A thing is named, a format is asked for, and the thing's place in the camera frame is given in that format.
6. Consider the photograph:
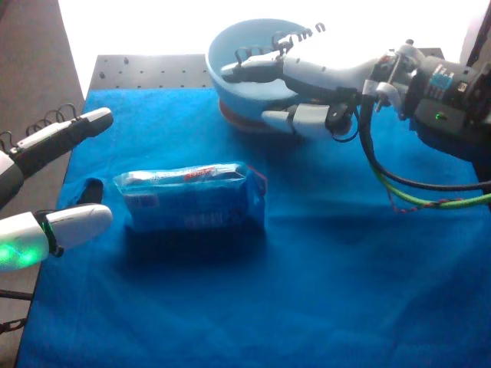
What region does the green cable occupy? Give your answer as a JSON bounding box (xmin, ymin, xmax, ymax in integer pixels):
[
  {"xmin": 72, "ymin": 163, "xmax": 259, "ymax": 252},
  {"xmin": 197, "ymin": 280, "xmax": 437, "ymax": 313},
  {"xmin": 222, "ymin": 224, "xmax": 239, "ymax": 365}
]
[{"xmin": 367, "ymin": 151, "xmax": 491, "ymax": 211}]

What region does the light blue bowl red base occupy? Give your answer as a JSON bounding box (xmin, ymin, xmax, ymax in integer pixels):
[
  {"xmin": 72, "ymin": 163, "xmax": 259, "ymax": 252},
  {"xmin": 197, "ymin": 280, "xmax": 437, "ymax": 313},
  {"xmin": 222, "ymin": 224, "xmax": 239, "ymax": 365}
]
[{"xmin": 205, "ymin": 18, "xmax": 354, "ymax": 133}]

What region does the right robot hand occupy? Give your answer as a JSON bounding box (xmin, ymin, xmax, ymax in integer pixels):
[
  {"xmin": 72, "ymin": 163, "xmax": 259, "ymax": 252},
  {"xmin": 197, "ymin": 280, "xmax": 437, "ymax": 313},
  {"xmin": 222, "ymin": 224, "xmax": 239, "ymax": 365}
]
[{"xmin": 220, "ymin": 21, "xmax": 380, "ymax": 143}]

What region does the thin red twisted wire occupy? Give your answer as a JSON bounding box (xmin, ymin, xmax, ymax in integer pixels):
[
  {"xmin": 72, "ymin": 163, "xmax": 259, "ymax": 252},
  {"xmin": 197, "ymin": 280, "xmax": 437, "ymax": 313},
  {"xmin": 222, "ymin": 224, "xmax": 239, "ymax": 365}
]
[{"xmin": 386, "ymin": 186, "xmax": 465, "ymax": 214}]

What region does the blue table cloth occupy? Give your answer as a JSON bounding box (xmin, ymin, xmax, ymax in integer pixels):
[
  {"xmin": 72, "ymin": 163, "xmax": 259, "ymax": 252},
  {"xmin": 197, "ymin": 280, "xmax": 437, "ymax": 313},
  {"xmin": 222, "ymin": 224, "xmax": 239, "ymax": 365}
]
[{"xmin": 15, "ymin": 87, "xmax": 491, "ymax": 368}]

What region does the blue plastic snack package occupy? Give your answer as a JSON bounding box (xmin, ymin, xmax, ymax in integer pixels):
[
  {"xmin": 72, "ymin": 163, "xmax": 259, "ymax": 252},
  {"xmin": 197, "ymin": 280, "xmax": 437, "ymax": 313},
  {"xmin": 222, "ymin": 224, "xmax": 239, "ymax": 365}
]
[{"xmin": 112, "ymin": 160, "xmax": 269, "ymax": 234}]

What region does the thin black cable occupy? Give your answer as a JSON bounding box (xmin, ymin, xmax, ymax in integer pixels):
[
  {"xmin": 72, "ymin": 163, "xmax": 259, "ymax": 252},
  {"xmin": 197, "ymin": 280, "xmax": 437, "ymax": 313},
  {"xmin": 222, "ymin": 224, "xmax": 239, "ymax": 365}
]
[{"xmin": 0, "ymin": 289, "xmax": 35, "ymax": 302}]

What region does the thick black cable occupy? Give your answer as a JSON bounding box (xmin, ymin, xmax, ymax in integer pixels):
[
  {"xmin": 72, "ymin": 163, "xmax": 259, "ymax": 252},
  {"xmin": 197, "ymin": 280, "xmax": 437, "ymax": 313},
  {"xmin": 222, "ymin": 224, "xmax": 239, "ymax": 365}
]
[{"xmin": 356, "ymin": 94, "xmax": 491, "ymax": 192}]

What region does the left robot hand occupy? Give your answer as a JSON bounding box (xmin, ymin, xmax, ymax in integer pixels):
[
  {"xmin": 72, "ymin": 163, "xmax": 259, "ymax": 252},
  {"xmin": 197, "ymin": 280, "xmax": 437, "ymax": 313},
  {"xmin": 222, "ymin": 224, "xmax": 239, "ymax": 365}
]
[{"xmin": 0, "ymin": 102, "xmax": 115, "ymax": 274}]

